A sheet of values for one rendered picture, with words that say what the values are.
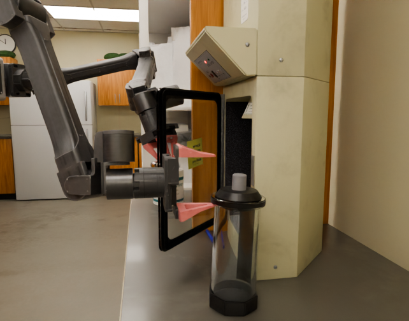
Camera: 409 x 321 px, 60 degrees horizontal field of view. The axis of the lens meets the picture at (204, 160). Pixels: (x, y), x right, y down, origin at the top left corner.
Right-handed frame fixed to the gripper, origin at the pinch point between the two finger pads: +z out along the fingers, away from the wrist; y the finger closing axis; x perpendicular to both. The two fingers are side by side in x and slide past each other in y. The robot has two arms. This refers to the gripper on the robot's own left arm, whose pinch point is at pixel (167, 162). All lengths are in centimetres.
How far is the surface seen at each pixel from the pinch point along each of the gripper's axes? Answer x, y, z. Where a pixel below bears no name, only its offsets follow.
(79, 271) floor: -116, 213, 34
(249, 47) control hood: 3.3, -33.4, -14.3
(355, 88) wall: -49, -44, -3
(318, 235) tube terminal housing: -20.8, -23.6, 32.9
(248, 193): 15.2, -26.3, 14.1
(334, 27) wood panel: -51, -45, -24
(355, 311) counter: 4, -33, 44
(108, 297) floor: -98, 165, 56
